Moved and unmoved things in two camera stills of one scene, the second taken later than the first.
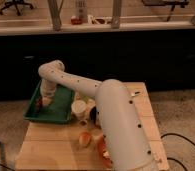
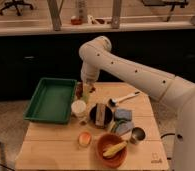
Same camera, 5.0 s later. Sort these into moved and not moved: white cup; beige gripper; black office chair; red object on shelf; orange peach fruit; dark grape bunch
Moved: dark grape bunch; beige gripper
Not moved: black office chair; orange peach fruit; white cup; red object on shelf
